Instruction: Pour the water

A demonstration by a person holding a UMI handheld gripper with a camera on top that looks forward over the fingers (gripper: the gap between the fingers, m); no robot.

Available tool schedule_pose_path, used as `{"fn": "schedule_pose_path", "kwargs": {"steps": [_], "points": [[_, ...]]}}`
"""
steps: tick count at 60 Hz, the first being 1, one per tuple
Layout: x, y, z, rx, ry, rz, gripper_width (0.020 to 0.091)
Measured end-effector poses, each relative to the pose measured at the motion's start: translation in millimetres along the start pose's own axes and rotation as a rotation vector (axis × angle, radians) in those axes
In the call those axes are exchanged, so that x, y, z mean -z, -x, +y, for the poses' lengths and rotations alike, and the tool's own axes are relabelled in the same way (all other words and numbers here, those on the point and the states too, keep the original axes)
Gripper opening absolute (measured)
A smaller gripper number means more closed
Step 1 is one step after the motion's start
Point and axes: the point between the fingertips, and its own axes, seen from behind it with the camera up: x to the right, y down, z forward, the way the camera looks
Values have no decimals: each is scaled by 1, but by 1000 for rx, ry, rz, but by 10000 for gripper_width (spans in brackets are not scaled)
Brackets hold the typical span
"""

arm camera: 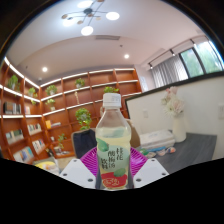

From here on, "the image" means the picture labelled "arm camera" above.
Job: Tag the multi-bulb ceiling lamp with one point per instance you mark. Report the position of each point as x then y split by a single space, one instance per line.
88 15

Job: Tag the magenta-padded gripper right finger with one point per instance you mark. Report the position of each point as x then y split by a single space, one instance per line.
150 173

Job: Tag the clear drink bottle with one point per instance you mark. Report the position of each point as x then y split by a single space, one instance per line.
113 150

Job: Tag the white tissue pack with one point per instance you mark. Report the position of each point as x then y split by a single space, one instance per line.
156 139

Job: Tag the wooden shelf unit with books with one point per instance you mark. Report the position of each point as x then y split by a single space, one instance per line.
60 110

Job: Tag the round recessed ceiling light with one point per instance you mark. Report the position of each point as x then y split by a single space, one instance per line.
44 69
126 56

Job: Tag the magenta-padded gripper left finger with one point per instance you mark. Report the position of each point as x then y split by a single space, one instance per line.
78 173

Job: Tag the dark office chair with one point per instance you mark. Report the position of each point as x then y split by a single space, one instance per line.
85 143

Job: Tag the ceiling air vent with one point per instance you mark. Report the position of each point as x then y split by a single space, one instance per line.
107 37

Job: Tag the grey curtain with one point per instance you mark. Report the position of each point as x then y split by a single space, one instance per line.
168 71

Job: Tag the tan chair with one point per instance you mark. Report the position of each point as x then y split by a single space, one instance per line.
134 133

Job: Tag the window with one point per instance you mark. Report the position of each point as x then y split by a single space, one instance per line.
201 58

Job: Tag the black ceiling light track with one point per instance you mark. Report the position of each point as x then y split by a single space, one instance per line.
171 52

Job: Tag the white vase with flowers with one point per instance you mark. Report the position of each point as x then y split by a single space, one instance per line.
176 113

